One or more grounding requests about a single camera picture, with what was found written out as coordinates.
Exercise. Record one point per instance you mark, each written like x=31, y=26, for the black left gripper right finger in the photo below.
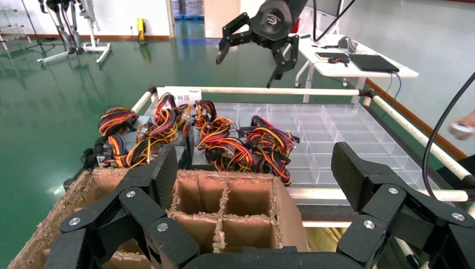
x=386, y=200

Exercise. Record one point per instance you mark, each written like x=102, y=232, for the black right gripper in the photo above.
x=278, y=18

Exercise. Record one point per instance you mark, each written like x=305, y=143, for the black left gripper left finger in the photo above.
x=141, y=208

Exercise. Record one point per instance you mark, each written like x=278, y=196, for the white handheld device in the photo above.
x=464, y=130

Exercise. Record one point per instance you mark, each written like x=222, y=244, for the person's hand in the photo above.
x=468, y=118

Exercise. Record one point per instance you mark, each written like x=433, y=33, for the black and orange phone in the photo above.
x=326, y=55

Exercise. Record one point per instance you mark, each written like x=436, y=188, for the yellow fabric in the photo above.
x=326, y=239

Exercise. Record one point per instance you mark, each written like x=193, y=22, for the white desk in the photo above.
x=334, y=70

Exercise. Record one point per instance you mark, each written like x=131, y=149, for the clear plastic compartment tray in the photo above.
x=352, y=130

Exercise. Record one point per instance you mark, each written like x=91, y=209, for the grey rounded desk device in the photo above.
x=349, y=43

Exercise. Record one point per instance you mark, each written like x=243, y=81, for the power supply with striped bundle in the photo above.
x=115, y=120

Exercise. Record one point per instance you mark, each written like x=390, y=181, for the white sign with Chinese print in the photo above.
x=174, y=93

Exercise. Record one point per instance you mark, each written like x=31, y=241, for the brown cardboard divider box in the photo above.
x=245, y=200

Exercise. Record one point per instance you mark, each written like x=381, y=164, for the black closed laptop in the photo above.
x=373, y=63

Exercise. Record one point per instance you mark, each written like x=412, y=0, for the white wheeled stand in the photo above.
x=92, y=46

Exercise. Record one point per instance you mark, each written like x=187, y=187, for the grey humanoid robot legs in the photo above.
x=74, y=49

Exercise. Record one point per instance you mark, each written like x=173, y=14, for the white padded tube cart frame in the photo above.
x=278, y=91

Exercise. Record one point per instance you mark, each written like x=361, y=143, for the yellow floor post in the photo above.
x=141, y=28

